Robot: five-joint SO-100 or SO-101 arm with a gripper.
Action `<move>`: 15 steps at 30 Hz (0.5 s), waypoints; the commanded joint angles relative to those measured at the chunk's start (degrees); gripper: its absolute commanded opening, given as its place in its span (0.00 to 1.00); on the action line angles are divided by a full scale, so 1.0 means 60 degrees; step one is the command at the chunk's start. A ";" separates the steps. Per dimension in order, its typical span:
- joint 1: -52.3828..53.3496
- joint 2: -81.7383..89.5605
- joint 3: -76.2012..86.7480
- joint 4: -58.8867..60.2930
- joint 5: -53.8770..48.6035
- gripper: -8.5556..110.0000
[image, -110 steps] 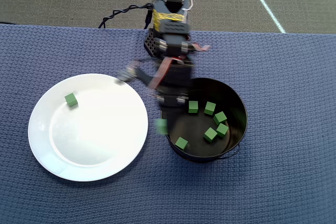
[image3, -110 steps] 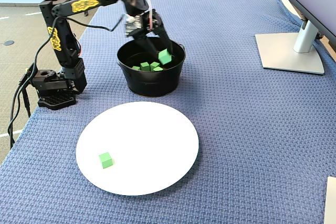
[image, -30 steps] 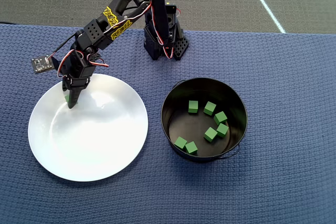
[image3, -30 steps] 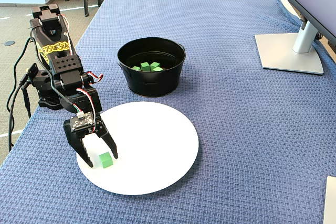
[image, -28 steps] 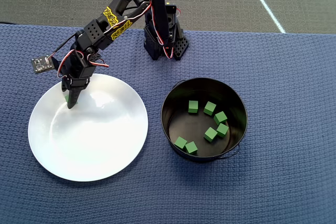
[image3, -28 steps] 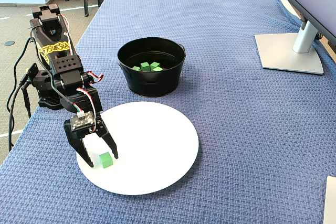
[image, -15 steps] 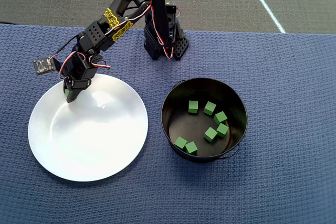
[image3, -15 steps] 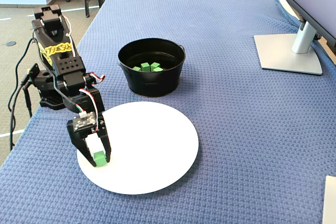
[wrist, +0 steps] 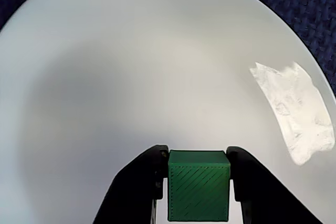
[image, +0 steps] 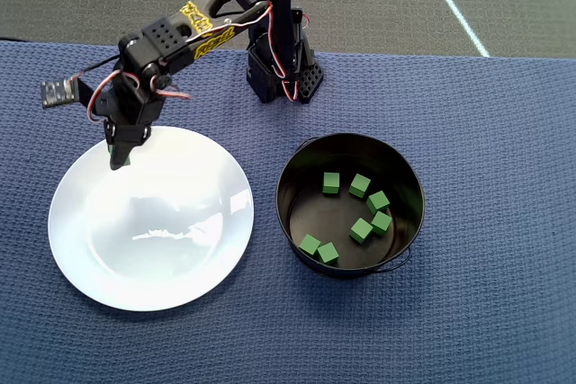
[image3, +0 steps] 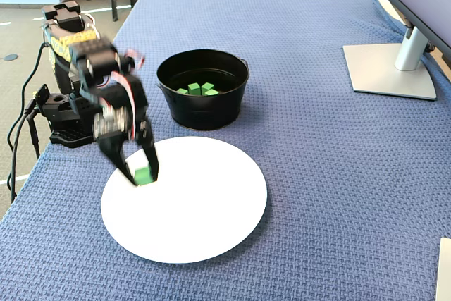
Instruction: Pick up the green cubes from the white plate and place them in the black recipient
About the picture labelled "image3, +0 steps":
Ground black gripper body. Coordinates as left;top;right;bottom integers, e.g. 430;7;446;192
92;74;149;144

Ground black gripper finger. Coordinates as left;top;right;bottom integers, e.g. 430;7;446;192
135;112;160;184
95;133;139;188

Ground white round plate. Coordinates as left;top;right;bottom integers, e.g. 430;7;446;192
100;136;268;264

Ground black metal bucket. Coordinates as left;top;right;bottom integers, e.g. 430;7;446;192
156;49;250;131

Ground white floor tape line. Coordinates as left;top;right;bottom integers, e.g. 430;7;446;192
0;173;32;185

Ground blue woven table cloth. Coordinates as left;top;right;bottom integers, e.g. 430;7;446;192
0;0;451;301

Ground silver monitor stand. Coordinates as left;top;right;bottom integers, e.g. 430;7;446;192
342;18;438;102

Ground white flat sheet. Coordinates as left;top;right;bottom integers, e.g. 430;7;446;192
433;236;451;301

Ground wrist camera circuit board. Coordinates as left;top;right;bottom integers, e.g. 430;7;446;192
93;106;130;140

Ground thin black camera cable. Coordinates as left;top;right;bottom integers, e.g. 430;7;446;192
20;42;50;104

